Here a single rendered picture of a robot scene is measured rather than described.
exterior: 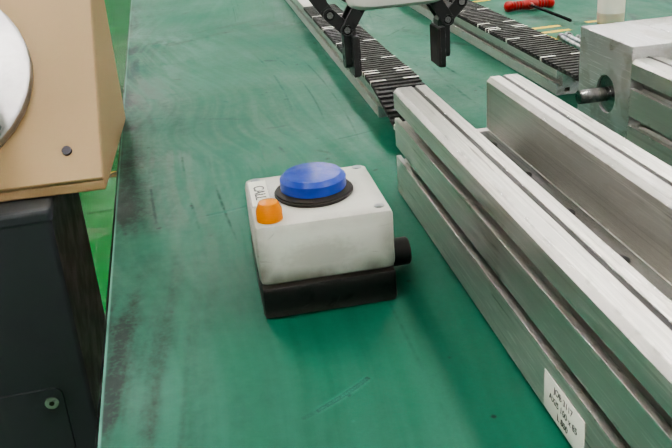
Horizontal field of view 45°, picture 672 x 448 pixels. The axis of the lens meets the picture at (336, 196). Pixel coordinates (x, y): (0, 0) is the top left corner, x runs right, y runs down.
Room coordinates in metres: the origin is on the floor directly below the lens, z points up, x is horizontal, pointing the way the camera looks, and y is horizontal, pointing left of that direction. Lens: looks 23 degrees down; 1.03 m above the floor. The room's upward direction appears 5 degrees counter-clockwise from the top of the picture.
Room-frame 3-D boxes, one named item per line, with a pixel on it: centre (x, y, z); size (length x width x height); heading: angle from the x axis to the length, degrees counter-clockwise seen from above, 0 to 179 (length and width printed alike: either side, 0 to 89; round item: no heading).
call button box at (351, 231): (0.46, 0.00, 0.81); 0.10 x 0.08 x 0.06; 98
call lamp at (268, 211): (0.42, 0.04, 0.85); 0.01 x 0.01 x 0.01
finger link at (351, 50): (0.78, -0.02, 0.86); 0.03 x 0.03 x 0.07; 8
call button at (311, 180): (0.46, 0.01, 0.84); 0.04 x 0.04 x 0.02
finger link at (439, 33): (0.79, -0.12, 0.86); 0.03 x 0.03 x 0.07; 8
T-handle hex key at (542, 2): (1.22, -0.34, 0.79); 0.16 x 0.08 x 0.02; 8
